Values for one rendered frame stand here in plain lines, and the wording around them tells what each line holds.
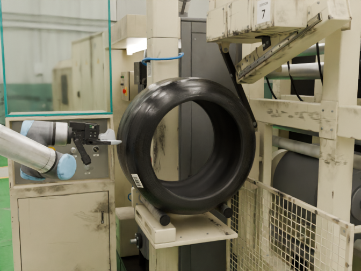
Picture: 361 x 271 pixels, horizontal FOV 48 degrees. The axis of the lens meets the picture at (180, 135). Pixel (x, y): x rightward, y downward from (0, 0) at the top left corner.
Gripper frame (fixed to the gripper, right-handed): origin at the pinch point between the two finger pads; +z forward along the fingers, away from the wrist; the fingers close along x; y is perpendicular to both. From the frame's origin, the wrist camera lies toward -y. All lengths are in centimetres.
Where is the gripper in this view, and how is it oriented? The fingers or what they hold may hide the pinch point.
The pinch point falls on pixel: (118, 143)
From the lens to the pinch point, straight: 163.8
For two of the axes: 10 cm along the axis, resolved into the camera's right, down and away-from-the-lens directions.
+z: 9.4, 0.7, 3.4
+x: -3.3, -1.3, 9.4
